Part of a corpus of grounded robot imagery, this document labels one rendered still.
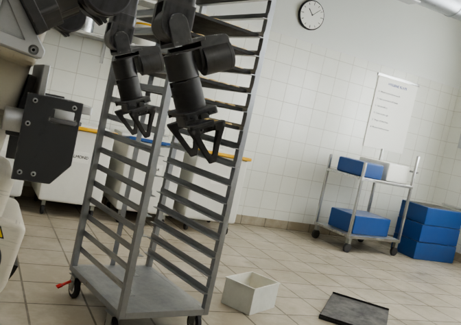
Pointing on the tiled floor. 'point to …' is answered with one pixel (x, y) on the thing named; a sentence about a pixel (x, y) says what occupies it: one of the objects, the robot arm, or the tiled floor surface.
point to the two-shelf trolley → (367, 208)
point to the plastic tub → (250, 292)
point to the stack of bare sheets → (352, 311)
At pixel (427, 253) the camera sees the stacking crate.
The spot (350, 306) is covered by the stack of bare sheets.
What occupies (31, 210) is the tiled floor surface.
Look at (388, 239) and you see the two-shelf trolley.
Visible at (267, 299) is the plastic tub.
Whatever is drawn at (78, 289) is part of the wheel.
